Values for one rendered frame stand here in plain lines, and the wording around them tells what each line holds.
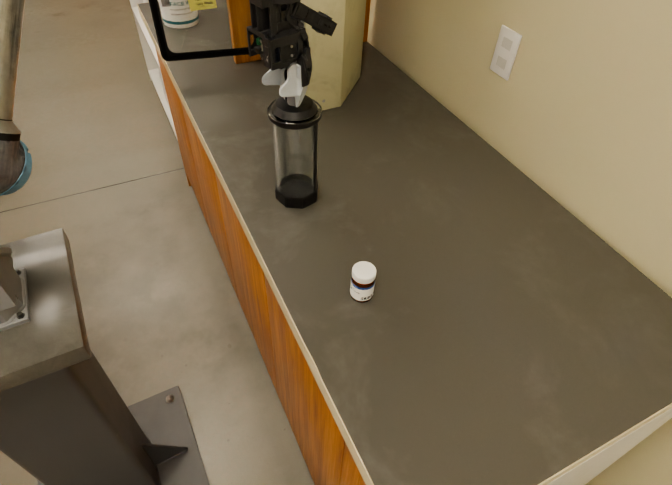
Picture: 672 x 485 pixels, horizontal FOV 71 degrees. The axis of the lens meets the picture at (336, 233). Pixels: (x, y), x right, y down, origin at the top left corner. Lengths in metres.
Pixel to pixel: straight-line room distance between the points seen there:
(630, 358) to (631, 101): 0.49
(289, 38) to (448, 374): 0.63
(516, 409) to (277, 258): 0.51
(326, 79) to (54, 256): 0.80
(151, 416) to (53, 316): 0.96
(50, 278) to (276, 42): 0.62
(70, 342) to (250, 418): 1.00
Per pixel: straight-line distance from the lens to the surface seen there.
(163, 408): 1.89
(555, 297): 1.02
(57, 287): 1.04
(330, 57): 1.34
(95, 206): 2.71
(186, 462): 1.79
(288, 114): 0.94
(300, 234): 1.01
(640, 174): 1.13
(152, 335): 2.07
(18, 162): 1.08
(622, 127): 1.13
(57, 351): 0.95
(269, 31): 0.86
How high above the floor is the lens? 1.66
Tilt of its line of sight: 45 degrees down
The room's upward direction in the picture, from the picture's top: 3 degrees clockwise
